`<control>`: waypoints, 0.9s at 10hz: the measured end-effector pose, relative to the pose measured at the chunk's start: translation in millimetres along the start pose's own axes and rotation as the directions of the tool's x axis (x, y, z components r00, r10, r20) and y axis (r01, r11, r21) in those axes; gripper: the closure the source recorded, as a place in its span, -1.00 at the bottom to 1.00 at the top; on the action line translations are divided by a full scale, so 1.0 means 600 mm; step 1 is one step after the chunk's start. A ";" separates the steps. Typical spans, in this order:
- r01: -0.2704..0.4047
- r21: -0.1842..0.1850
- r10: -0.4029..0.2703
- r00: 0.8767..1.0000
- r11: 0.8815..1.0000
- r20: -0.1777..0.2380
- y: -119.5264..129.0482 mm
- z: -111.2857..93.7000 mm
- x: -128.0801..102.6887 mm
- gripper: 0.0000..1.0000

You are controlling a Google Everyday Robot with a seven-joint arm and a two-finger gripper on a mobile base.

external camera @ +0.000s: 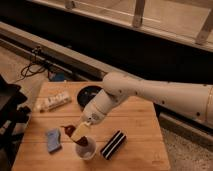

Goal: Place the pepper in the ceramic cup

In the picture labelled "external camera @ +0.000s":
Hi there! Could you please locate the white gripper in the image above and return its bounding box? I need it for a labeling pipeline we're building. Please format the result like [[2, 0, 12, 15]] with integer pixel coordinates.
[[71, 99, 109, 142]]

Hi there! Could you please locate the dark red pepper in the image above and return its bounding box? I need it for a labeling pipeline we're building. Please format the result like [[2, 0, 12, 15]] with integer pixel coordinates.
[[63, 125, 88, 147]]

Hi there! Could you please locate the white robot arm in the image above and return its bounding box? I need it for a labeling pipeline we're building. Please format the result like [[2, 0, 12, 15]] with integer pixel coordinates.
[[71, 72, 213, 142]]

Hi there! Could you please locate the white ceramic cup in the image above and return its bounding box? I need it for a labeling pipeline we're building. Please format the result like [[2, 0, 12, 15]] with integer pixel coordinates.
[[75, 137, 97, 160]]

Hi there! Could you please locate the black round bowl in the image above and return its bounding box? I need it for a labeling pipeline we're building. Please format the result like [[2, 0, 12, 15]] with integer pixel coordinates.
[[77, 85, 101, 108]]

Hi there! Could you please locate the black white striped block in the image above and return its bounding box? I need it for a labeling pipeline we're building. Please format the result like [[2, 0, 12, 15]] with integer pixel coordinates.
[[100, 131, 126, 160]]

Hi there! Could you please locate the white plastic package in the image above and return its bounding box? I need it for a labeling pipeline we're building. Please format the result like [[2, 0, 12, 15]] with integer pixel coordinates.
[[35, 91, 71, 112]]

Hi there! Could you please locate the wooden table board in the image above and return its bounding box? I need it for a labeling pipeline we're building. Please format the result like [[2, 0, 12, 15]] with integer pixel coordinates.
[[11, 81, 171, 171]]

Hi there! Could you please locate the blue object on floor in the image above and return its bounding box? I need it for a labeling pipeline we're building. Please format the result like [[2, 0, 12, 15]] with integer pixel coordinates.
[[48, 72, 65, 82]]

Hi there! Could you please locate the black chair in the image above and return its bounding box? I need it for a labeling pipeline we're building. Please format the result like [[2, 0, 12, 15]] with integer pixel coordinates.
[[0, 74, 31, 164]]

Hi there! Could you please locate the black cable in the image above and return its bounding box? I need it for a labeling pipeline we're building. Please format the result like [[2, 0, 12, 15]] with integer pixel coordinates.
[[13, 46, 51, 83]]

